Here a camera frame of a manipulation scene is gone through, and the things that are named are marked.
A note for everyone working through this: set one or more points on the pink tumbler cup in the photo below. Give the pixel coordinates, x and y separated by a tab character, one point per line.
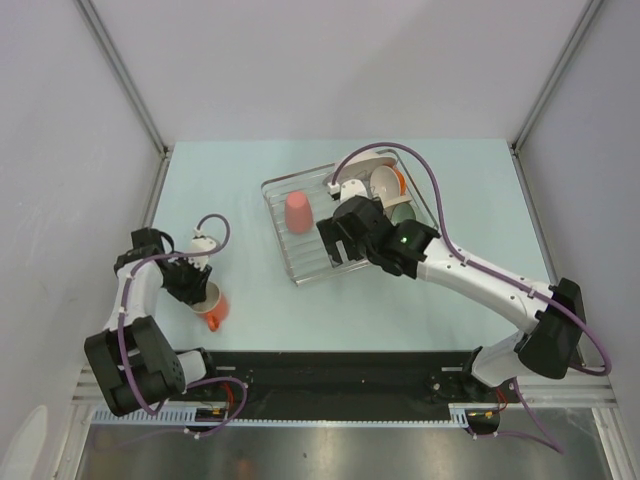
298	213

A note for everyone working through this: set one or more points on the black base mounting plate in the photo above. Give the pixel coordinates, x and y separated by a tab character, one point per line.
289	386

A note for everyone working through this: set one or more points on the chrome wire dish rack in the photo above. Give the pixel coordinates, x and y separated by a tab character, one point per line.
304	255

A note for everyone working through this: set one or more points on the green celadon bowl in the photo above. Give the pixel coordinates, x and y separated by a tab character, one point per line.
402	212

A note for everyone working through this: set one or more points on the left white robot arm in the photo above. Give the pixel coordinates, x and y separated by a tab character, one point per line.
132	361

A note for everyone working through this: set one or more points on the orange mug with handle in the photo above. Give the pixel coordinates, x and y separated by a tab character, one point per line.
214	309

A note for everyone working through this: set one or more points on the white deep plate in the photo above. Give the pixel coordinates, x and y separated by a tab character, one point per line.
363	164

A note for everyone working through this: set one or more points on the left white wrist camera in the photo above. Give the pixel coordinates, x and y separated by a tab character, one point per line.
200	251

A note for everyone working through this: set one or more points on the aluminium frame rail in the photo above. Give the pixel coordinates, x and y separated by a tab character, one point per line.
87	390

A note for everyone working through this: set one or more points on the orange white bowl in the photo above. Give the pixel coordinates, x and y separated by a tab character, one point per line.
387	184

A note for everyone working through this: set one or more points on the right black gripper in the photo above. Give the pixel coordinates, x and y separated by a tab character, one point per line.
331	234

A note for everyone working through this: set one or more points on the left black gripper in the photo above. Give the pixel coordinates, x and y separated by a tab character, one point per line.
196	289

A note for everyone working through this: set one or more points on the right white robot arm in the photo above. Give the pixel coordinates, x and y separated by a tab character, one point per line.
548	318

